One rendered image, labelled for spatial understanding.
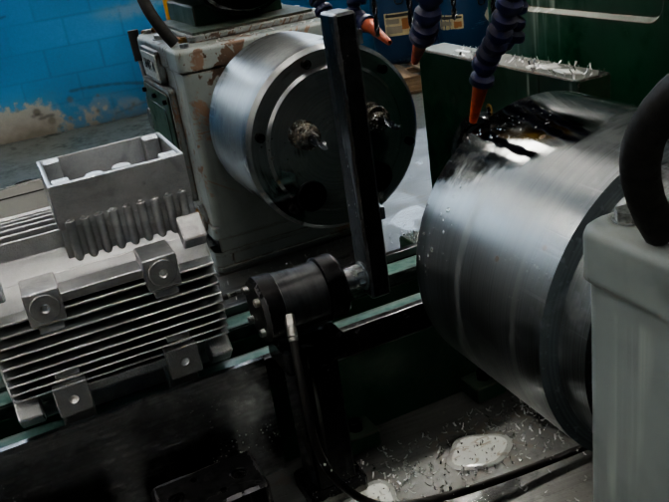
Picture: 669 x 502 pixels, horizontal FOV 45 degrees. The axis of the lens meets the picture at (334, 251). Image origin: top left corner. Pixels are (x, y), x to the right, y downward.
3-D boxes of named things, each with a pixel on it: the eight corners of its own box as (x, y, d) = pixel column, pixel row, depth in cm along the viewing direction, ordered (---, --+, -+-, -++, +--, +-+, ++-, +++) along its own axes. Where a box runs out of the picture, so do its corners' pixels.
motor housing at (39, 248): (194, 312, 94) (156, 155, 87) (246, 387, 78) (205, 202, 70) (16, 370, 88) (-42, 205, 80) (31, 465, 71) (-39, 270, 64)
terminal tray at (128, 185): (173, 198, 85) (157, 130, 82) (201, 228, 75) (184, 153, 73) (56, 230, 81) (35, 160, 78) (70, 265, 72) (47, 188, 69)
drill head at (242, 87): (333, 153, 145) (312, 9, 135) (441, 209, 114) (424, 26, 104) (198, 190, 137) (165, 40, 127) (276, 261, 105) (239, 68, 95)
